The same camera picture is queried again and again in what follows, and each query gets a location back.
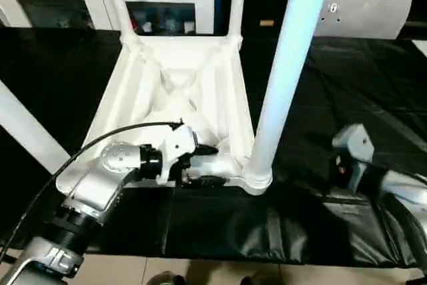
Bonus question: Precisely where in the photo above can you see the black mat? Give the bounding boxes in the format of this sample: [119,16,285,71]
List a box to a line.
[0,26,427,268]

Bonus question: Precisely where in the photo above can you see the dark left robot leg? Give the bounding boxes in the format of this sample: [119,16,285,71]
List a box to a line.
[148,271,187,285]

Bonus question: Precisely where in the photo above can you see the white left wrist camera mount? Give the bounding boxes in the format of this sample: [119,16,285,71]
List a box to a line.
[156,124,201,186]

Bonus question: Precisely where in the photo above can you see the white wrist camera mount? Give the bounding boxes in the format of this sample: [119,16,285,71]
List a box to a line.
[332,123,376,195]
[156,124,201,186]

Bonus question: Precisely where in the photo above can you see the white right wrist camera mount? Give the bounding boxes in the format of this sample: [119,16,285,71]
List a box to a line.
[332,123,376,195]

